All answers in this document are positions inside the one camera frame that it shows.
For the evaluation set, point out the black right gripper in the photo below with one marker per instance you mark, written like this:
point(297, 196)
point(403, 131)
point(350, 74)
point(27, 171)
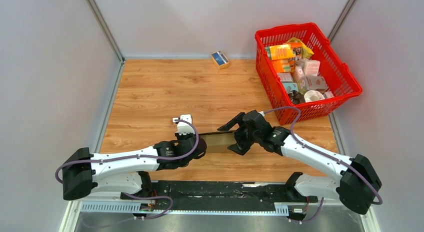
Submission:
point(242, 147)

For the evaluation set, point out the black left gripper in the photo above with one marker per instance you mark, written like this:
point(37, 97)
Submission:
point(180, 137)

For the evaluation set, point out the brown cardboard box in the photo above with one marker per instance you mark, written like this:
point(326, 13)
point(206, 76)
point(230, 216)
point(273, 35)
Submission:
point(218, 141)

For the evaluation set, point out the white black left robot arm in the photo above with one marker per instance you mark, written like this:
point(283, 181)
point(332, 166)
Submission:
point(85, 173)

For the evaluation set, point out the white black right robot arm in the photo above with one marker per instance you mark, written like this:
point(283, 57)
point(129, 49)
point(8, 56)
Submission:
point(353, 181)

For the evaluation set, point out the teal small box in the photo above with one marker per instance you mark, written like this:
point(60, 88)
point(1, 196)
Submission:
point(289, 87)

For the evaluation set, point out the small blue yellow box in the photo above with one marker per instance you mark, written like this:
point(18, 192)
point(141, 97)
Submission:
point(220, 60)

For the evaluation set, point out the pink patterned box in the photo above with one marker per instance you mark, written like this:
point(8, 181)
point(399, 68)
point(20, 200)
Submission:
point(317, 83)

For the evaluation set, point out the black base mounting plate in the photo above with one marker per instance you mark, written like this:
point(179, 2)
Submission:
point(221, 196)

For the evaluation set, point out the brown chocolate packet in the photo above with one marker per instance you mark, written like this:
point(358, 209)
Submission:
point(296, 97)

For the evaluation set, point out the white tape roll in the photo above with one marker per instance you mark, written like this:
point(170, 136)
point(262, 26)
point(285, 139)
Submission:
point(313, 95)

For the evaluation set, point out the orange juice carton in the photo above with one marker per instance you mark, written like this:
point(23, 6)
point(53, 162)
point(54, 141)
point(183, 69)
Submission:
point(283, 65)

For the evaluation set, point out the orange snack packet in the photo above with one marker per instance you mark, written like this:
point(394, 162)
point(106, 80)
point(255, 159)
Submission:
point(290, 50)

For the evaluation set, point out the pink white tissue pack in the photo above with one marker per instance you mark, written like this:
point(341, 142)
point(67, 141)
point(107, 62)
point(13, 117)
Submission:
point(311, 67)

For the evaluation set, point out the yellow snack bag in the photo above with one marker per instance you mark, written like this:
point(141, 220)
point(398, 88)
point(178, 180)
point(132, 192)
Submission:
point(303, 48)

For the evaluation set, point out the red plastic shopping basket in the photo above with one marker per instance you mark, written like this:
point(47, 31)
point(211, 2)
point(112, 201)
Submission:
point(340, 80)

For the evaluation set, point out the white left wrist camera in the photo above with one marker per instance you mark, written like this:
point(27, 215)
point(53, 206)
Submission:
point(184, 124)

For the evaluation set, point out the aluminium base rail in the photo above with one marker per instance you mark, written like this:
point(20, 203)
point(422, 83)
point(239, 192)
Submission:
point(141, 206)

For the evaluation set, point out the right aluminium wall post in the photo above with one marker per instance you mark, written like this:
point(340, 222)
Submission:
point(349, 5)

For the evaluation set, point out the aluminium wall post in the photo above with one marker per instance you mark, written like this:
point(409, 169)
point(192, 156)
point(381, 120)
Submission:
point(349, 5)
point(92, 4)

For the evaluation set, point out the left aluminium wall post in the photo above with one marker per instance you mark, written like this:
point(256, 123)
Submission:
point(92, 4)

